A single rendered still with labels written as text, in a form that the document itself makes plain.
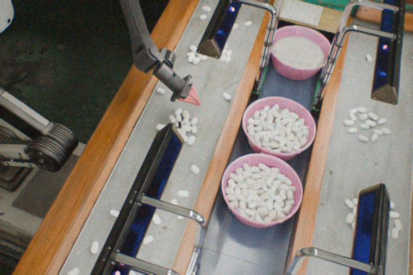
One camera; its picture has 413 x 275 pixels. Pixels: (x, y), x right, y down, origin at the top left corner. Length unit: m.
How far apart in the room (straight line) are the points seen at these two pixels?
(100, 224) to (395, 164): 1.03
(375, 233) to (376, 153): 0.67
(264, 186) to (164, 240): 0.38
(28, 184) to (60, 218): 0.47
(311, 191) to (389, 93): 0.40
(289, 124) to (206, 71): 0.40
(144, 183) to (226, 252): 0.50
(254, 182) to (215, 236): 0.22
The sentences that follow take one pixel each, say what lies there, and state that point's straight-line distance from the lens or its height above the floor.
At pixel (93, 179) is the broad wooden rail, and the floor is 0.76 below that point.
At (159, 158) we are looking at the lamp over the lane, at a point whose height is 1.11.
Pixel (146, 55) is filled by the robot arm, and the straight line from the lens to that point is 1.61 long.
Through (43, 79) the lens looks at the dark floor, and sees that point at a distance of 3.00.
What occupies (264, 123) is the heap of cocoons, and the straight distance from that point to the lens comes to 1.79.
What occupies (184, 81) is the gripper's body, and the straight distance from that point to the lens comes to 1.69.
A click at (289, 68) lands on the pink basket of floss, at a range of 2.00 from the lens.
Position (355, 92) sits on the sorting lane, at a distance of 2.01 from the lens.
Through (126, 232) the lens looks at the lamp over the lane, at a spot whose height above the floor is 1.11.
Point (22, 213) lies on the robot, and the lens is 1.93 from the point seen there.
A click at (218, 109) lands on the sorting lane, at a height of 0.74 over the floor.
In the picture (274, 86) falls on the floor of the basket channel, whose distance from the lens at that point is 2.02.
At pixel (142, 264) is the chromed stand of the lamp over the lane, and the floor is 1.12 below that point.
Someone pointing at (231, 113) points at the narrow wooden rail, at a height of 0.76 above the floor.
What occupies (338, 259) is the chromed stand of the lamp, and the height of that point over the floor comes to 1.12.
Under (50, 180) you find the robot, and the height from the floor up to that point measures 0.48.
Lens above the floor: 2.11
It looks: 53 degrees down
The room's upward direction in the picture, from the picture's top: 7 degrees clockwise
